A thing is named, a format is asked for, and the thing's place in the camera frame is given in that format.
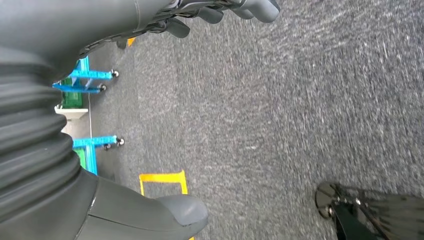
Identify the yellow floor tape square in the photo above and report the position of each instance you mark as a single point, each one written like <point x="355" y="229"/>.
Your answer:
<point x="162" y="178"/>
<point x="131" y="41"/>

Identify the green plastic crate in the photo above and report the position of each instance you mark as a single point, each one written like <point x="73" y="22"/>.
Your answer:
<point x="79" y="159"/>
<point x="71" y="99"/>

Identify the white table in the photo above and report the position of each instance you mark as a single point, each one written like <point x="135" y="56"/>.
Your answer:
<point x="71" y="114"/>

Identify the black glossy robot foot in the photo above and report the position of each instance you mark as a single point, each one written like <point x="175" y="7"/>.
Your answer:
<point x="381" y="212"/>

